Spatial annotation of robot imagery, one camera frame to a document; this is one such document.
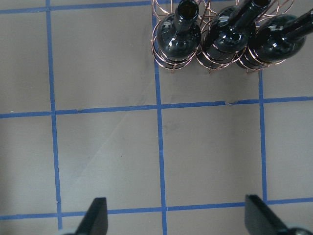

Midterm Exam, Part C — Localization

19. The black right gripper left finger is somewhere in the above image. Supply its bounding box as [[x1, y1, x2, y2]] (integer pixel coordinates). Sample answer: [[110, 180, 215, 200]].
[[75, 197, 108, 235]]

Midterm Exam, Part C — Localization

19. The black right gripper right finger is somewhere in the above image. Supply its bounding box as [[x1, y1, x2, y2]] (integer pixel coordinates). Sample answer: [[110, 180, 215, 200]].
[[245, 195, 289, 235]]

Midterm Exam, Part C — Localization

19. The dark glass wine bottle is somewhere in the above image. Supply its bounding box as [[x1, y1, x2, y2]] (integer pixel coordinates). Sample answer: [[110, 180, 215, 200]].
[[200, 0, 270, 62], [156, 0, 201, 62], [237, 9, 313, 70]]

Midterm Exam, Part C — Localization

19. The copper wire bottle basket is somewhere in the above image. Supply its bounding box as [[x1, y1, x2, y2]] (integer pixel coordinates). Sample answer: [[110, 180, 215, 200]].
[[151, 0, 294, 72]]

